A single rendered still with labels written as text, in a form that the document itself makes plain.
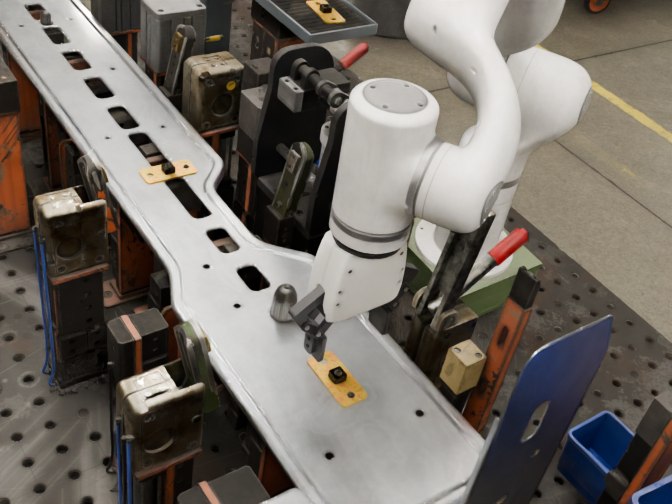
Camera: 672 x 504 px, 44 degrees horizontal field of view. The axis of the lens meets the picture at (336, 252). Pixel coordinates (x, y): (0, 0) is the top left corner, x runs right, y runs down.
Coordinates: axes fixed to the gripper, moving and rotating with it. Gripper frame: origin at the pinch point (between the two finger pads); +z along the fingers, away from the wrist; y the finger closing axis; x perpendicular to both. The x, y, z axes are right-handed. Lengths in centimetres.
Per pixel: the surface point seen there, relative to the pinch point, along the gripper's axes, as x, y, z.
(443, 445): 14.0, -5.2, 7.7
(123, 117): -65, -1, 9
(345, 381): 1.1, -0.3, 7.4
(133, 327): -19.3, 18.0, 8.4
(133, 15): -102, -19, 11
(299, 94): -37.7, -16.2, -7.3
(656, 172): -98, -244, 112
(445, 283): 0.1, -14.3, -2.3
